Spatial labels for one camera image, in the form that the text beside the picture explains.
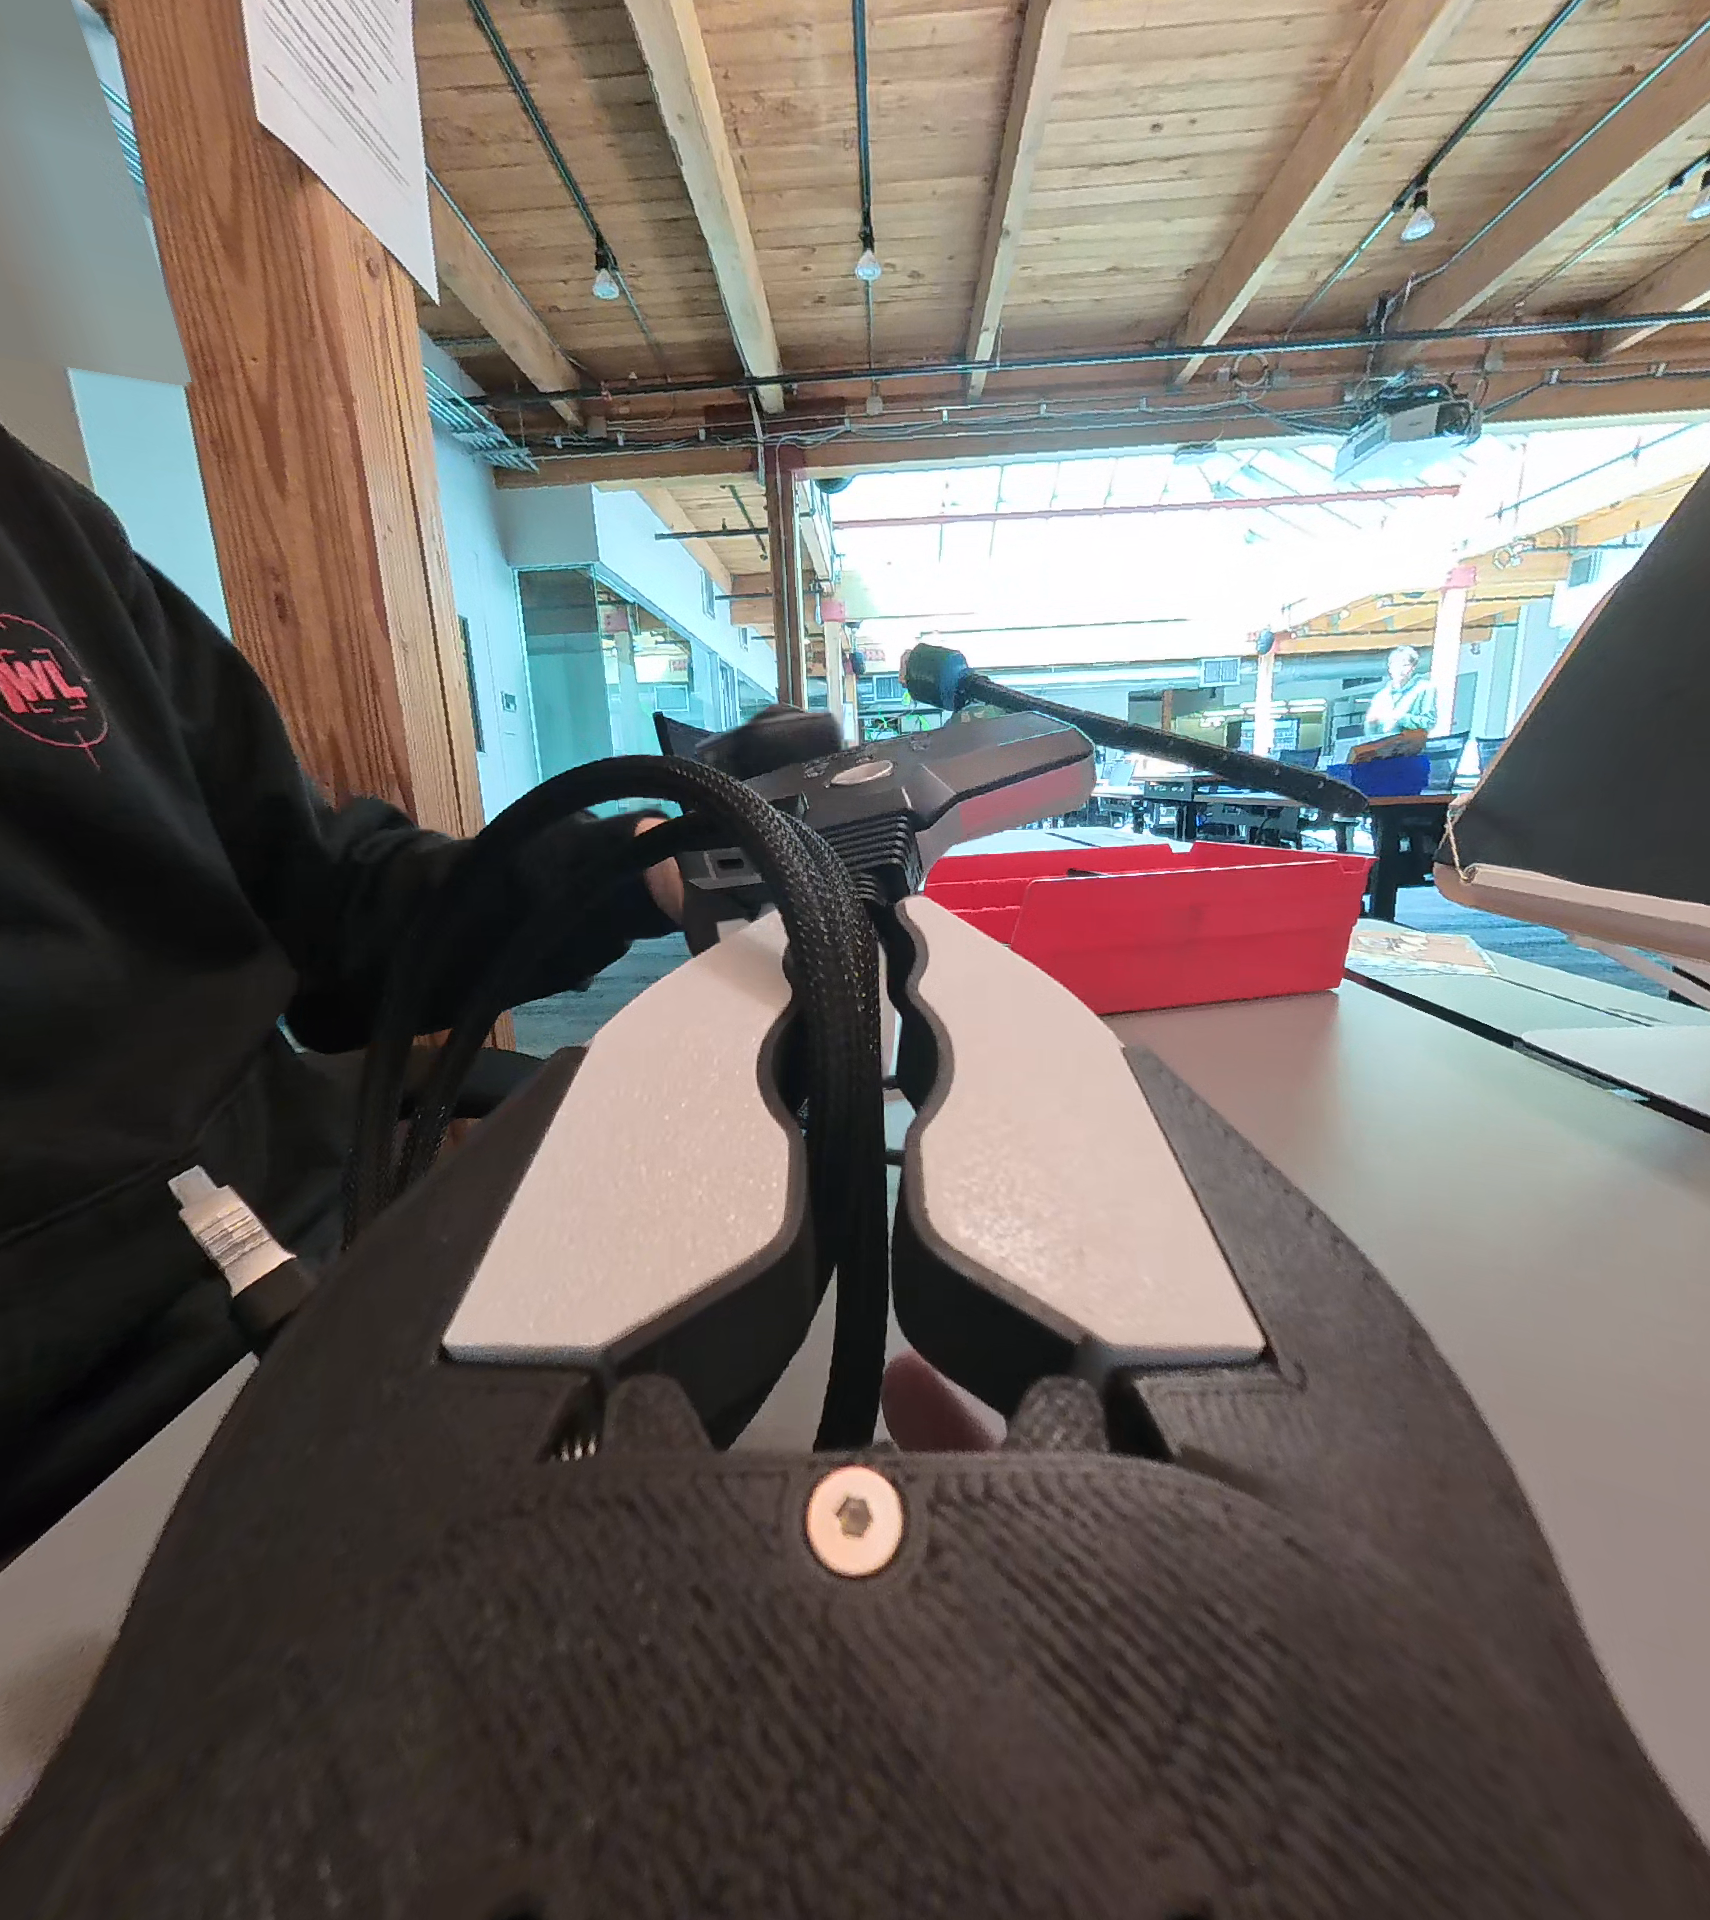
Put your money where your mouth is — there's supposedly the person's left forearm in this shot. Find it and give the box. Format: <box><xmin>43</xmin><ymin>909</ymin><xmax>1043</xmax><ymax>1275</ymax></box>
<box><xmin>288</xmin><ymin>795</ymin><xmax>559</xmax><ymax>1057</ymax></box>

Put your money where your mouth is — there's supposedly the wire cable tray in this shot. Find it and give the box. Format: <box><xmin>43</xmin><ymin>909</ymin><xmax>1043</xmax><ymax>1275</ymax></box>
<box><xmin>420</xmin><ymin>367</ymin><xmax>543</xmax><ymax>474</ymax></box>

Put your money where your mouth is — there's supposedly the row of office tables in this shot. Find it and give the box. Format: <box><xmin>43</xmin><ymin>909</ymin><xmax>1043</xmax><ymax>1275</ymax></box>
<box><xmin>1094</xmin><ymin>721</ymin><xmax>1511</xmax><ymax>919</ymax></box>

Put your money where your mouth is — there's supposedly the thick black braided cable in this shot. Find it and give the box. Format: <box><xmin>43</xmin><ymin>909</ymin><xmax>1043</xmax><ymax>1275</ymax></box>
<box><xmin>169</xmin><ymin>754</ymin><xmax>901</xmax><ymax>1454</ymax></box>

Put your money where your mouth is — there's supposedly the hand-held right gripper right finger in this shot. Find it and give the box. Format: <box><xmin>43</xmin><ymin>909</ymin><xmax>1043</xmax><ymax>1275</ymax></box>
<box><xmin>889</xmin><ymin>894</ymin><xmax>1272</xmax><ymax>1425</ymax></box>

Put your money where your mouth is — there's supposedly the person's right hand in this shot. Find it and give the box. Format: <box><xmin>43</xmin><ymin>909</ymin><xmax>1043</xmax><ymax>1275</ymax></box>
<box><xmin>882</xmin><ymin>1351</ymin><xmax>1010</xmax><ymax>1454</ymax></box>

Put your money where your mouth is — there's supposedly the white paper sheet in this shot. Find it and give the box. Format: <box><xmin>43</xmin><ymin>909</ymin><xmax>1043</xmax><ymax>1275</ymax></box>
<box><xmin>240</xmin><ymin>0</ymin><xmax>442</xmax><ymax>307</ymax></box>

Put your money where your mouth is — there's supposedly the person in black hoodie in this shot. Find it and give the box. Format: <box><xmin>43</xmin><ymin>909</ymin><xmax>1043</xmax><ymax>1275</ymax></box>
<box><xmin>0</xmin><ymin>356</ymin><xmax>499</xmax><ymax>1630</ymax></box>

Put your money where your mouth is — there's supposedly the person's left hand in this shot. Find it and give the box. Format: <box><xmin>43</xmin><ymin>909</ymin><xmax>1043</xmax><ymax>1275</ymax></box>
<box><xmin>473</xmin><ymin>807</ymin><xmax>689</xmax><ymax>985</ymax></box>

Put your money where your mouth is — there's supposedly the black backdrop board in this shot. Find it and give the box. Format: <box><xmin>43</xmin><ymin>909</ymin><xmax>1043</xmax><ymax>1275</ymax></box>
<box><xmin>1440</xmin><ymin>332</ymin><xmax>1710</xmax><ymax>914</ymax></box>

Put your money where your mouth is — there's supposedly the ceiling projector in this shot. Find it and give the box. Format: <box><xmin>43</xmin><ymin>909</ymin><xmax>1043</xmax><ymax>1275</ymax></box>
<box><xmin>1335</xmin><ymin>382</ymin><xmax>1484</xmax><ymax>486</ymax></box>

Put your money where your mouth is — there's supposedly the red plastic bin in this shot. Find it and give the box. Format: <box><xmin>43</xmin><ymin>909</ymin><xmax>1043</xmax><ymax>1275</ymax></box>
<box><xmin>923</xmin><ymin>837</ymin><xmax>1379</xmax><ymax>1019</ymax></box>

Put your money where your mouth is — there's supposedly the printed paper sheet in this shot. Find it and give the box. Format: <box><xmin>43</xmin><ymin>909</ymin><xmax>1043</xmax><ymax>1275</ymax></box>
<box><xmin>1347</xmin><ymin>922</ymin><xmax>1501</xmax><ymax>981</ymax></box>

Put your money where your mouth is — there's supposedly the silver black video switch box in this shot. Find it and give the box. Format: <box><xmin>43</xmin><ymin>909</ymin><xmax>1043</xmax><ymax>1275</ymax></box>
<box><xmin>704</xmin><ymin>710</ymin><xmax>1101</xmax><ymax>873</ymax></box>

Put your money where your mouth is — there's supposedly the grey desk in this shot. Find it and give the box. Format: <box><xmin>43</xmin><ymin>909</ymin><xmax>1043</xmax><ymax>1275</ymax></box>
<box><xmin>0</xmin><ymin>960</ymin><xmax>1710</xmax><ymax>1920</ymax></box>

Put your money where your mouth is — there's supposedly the wooden pillar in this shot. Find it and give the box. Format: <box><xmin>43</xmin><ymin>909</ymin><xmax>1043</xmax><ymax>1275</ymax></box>
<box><xmin>109</xmin><ymin>0</ymin><xmax>520</xmax><ymax>1052</ymax></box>

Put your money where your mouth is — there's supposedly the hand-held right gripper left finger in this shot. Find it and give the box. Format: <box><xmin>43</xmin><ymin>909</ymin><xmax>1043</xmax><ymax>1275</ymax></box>
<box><xmin>438</xmin><ymin>907</ymin><xmax>858</xmax><ymax>1454</ymax></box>

